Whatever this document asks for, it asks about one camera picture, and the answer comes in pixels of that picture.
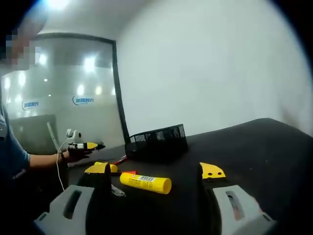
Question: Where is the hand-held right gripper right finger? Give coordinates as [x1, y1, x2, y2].
[197, 162, 278, 235]

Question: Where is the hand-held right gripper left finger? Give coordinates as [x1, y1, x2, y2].
[33, 162, 113, 235]

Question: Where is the small silver clip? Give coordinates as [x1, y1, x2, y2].
[111, 184, 127, 198]

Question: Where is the black mesh holder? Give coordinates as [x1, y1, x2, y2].
[124, 123, 189, 163]

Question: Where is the person's left hand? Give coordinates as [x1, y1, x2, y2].
[59, 147, 93, 164]

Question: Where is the frosted glass partition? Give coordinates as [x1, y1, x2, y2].
[0, 33, 131, 157]

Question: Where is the person's blue shirt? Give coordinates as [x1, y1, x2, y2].
[0, 104, 31, 189]

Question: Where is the white cable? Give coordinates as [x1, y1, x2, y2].
[56, 139, 69, 192]

